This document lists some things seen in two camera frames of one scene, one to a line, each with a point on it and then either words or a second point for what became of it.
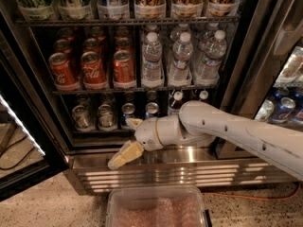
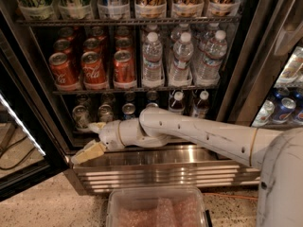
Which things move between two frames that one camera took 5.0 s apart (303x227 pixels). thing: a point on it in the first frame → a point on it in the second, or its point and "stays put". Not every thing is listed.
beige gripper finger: x=136 y=122 → x=99 y=125
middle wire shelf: x=65 y=93 stays put
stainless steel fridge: x=116 y=54 stays put
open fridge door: x=31 y=147 stays put
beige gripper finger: x=130 y=150 → x=92 y=150
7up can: x=83 y=120 stays put
